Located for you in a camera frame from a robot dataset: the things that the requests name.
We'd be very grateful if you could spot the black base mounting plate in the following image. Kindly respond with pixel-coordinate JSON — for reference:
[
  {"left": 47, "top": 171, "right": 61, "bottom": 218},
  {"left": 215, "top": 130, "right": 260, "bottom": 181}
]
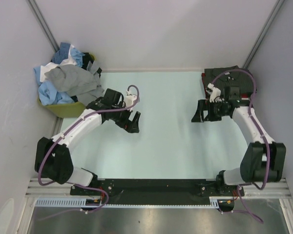
[{"left": 70, "top": 178, "right": 245, "bottom": 212}]

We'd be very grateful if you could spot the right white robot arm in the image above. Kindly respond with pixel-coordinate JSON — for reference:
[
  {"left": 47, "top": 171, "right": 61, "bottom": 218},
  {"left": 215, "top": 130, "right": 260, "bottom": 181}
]
[{"left": 191, "top": 83, "right": 286, "bottom": 195}]

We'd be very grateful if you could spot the light blue shirt in basket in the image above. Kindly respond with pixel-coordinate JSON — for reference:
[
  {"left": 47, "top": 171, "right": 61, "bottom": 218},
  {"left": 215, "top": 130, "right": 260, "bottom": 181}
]
[{"left": 34, "top": 66, "right": 74, "bottom": 106}]

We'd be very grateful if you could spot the black garment in basket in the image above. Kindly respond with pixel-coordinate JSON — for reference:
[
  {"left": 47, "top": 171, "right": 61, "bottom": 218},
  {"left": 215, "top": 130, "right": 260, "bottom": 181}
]
[{"left": 82, "top": 52, "right": 102, "bottom": 75}]

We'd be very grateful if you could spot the aluminium frame rail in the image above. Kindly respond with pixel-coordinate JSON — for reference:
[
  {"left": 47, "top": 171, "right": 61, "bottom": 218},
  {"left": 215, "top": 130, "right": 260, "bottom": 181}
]
[{"left": 25, "top": 178, "right": 292, "bottom": 199}]

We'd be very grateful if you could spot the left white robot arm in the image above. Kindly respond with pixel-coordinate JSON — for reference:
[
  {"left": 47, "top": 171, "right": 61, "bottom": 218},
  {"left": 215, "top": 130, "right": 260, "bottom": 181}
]
[{"left": 34, "top": 88, "right": 141, "bottom": 195}]

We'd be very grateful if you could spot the green laundry basket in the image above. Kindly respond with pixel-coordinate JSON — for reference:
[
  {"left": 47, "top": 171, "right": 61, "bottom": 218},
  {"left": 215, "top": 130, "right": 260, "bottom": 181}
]
[{"left": 38, "top": 59, "right": 85, "bottom": 118}]

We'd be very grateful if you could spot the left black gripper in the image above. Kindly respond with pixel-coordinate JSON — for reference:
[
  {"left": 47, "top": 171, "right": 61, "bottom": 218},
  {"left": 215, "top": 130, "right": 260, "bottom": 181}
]
[{"left": 111, "top": 101, "right": 140, "bottom": 133}]

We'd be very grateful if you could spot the right aluminium corner post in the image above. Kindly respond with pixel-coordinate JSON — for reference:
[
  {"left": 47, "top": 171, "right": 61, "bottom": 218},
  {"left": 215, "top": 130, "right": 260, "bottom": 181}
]
[{"left": 242, "top": 0, "right": 286, "bottom": 69}]

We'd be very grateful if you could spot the left aluminium corner post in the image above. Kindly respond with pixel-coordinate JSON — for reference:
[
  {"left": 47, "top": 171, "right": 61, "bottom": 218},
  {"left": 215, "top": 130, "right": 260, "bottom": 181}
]
[{"left": 26, "top": 0, "right": 59, "bottom": 52}]

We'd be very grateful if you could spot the aluminium corner post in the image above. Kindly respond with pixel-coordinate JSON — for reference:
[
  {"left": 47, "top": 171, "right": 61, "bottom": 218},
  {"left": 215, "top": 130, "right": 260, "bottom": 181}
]
[
  {"left": 26, "top": 0, "right": 59, "bottom": 52},
  {"left": 242, "top": 0, "right": 286, "bottom": 69}
]

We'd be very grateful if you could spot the white shirt in basket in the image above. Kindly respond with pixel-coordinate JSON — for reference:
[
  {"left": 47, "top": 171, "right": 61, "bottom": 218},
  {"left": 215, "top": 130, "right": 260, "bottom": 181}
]
[{"left": 38, "top": 45, "right": 77, "bottom": 83}]

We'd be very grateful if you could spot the dark pinstriped long sleeve shirt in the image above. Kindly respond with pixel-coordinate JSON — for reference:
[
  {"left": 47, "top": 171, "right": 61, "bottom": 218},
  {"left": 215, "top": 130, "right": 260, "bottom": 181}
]
[{"left": 202, "top": 65, "right": 253, "bottom": 96}]

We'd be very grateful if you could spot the red black plaid folded shirt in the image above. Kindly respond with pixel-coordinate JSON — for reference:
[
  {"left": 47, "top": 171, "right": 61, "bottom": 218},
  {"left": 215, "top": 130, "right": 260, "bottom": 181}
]
[{"left": 201, "top": 72, "right": 253, "bottom": 99}]

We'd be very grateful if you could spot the white slotted cable duct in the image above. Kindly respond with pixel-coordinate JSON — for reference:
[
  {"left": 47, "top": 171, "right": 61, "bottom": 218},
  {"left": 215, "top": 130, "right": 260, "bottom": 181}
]
[{"left": 35, "top": 198, "right": 219, "bottom": 209}]

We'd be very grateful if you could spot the grey shirt in basket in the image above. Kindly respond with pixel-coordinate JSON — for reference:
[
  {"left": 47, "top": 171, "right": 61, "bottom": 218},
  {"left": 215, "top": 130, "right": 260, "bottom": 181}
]
[{"left": 45, "top": 62, "right": 105, "bottom": 106}]

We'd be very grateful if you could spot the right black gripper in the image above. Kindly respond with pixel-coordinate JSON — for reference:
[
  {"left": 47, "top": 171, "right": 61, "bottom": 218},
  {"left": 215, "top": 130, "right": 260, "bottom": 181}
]
[{"left": 191, "top": 99, "right": 229, "bottom": 122}]

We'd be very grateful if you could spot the blue checked shirt in basket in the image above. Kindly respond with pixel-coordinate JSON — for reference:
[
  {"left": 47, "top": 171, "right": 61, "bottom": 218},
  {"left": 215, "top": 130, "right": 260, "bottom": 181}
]
[{"left": 51, "top": 42, "right": 71, "bottom": 64}]

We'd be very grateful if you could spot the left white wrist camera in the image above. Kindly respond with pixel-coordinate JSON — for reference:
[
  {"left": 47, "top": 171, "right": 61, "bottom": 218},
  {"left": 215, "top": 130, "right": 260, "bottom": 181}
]
[{"left": 124, "top": 90, "right": 140, "bottom": 107}]

